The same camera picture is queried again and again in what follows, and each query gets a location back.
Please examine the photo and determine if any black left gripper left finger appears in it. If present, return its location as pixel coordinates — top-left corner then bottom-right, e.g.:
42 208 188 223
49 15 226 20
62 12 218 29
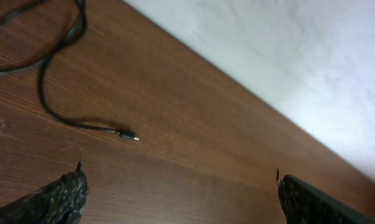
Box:
0 161 88 224

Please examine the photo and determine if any thin black separated cable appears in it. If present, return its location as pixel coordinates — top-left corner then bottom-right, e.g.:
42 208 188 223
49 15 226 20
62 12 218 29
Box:
0 0 141 142

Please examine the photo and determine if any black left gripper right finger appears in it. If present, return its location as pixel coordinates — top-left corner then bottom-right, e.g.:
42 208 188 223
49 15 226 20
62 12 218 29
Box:
276 171 375 224

